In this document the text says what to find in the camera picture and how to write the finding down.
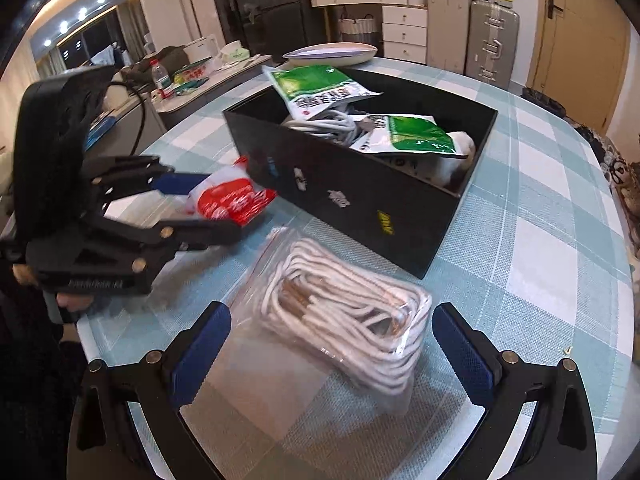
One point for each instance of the grey coffee table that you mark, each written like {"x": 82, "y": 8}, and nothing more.
{"x": 200, "y": 100}

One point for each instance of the person's left hand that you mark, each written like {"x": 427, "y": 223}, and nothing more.
{"x": 75, "y": 302}

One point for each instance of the white drawer dresser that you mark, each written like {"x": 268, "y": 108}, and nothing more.
{"x": 400, "y": 25}

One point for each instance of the black cardboard box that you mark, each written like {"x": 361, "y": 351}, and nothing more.
{"x": 350, "y": 195}

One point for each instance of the red snack packet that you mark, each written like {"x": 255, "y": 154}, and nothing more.
{"x": 230, "y": 205}

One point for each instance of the green white tissue pack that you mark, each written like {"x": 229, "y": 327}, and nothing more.
{"x": 234, "y": 52}

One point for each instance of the green white granule packet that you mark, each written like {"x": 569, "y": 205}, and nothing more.
{"x": 415, "y": 135}
{"x": 315, "y": 85}

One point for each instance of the beige suitcase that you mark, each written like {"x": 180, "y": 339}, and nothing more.
{"x": 447, "y": 30}

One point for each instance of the silver suitcase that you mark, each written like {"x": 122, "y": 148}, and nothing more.
{"x": 492, "y": 42}

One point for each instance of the woven laundry basket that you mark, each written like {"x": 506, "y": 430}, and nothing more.
{"x": 357, "y": 30}

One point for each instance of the grey refrigerator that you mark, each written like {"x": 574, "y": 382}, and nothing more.
{"x": 280, "y": 5}

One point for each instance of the pairs of floor shoes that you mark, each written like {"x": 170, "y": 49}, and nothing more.
{"x": 615, "y": 160}

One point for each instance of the dark green bag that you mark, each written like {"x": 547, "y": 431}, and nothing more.
{"x": 160, "y": 60}

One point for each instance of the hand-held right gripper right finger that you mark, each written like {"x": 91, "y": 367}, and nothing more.
{"x": 462, "y": 360}

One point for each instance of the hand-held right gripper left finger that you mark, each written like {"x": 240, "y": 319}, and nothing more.
{"x": 200, "y": 360}

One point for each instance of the wooden door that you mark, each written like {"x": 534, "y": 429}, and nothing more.
{"x": 580, "y": 35}

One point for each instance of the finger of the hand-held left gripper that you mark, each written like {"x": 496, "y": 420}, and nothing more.
{"x": 200, "y": 235}
{"x": 175, "y": 182}

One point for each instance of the white oval dish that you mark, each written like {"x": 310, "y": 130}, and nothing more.
{"x": 330, "y": 54}

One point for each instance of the green red snack bag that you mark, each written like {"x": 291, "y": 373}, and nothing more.
{"x": 192, "y": 77}

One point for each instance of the plastic water bottle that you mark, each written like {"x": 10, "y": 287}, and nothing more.
{"x": 160, "y": 80}

